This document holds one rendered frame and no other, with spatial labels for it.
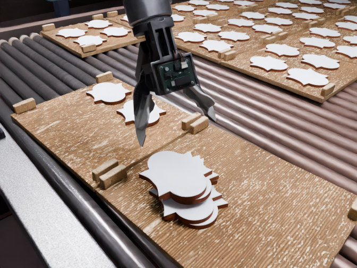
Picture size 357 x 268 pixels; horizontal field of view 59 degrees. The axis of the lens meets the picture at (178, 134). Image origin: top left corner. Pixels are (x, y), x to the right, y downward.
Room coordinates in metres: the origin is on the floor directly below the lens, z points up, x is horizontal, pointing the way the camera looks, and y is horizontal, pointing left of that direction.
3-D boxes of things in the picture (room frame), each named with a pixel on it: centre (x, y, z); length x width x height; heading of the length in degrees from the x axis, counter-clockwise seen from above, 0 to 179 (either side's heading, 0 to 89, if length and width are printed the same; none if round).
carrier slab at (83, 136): (0.73, 0.20, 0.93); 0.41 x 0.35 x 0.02; 46
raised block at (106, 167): (0.50, 0.15, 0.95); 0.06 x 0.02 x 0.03; 136
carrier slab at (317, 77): (1.10, -0.43, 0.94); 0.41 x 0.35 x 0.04; 42
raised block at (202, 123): (0.67, -0.05, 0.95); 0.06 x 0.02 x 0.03; 136
